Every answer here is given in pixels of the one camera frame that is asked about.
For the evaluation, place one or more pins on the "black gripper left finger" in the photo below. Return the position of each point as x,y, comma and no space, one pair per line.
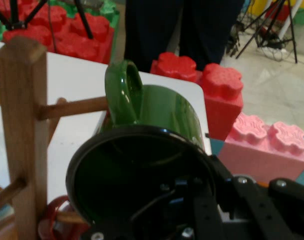
206,215

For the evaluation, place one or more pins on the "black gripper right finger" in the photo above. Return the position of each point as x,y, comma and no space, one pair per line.
279,212

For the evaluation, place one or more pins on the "green enamel mug black rim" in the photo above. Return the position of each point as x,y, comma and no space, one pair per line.
166,107

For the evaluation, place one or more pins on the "pink foam building block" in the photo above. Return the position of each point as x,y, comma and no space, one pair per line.
261,160

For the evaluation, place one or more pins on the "red giant building block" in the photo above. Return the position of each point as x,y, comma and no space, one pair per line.
221,107

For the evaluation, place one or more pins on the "red enamel mug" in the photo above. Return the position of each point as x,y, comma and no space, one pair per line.
48,225

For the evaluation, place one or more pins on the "black tripod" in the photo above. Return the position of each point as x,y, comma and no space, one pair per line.
292,30
15,25

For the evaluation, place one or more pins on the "person's dark trousers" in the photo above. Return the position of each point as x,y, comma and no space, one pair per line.
151,30

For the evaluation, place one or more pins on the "yellow foam building block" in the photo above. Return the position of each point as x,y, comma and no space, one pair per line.
259,3

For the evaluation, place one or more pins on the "wooden mug tree stand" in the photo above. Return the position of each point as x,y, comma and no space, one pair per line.
22,112

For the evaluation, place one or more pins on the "large red foam block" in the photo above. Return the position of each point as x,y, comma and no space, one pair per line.
74,42

